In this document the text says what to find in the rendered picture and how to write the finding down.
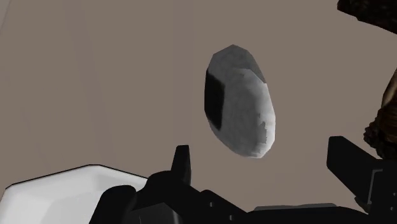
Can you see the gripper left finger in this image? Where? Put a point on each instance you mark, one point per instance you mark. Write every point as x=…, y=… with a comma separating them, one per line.
x=169, y=198

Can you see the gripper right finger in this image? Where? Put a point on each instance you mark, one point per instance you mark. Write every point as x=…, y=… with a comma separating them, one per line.
x=353, y=164

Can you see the brown knobbly figure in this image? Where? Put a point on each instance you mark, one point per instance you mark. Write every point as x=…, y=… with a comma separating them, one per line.
x=386, y=130

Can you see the white angular basin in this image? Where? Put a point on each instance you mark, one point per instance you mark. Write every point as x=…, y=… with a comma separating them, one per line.
x=62, y=198

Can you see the grey and black oval object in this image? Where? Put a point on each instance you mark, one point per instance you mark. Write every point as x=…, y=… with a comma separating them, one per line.
x=245, y=114

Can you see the dark brown rough object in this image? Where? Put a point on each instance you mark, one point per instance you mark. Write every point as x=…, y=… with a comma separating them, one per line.
x=372, y=12

